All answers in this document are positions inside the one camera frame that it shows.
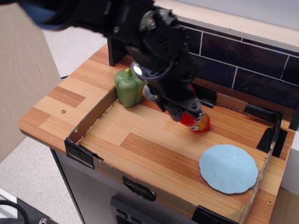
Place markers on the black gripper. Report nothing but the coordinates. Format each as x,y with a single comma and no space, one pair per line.
169,84

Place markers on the red hot sauce bottle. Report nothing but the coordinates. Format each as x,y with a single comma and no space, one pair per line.
197,125

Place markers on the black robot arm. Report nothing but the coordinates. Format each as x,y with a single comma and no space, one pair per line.
151,35

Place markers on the cardboard fence with black tape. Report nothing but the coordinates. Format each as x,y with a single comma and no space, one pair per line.
148,147

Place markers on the green toy bell pepper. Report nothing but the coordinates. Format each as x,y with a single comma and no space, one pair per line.
129,87

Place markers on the light blue plate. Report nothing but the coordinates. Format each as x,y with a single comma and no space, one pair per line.
228,169

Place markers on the dark tiled backsplash panel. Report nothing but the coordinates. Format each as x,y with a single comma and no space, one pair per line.
255,70

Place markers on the grey cabinet base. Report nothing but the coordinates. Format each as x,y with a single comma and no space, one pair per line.
101,200

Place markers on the light wooden board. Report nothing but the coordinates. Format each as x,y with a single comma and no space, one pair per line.
27,72

